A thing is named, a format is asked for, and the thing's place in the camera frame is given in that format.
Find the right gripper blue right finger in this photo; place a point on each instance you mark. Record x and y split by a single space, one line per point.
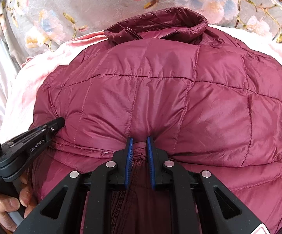
156 159

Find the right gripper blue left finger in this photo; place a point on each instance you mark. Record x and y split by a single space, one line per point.
124 162

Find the maroon quilted puffer jacket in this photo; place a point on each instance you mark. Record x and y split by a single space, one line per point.
206 98

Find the person's left hand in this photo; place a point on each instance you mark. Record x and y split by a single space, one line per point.
9 204

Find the pink blanket with white bows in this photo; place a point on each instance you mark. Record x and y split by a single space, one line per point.
20 103

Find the grey floral plush blanket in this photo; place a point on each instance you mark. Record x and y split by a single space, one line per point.
31 27

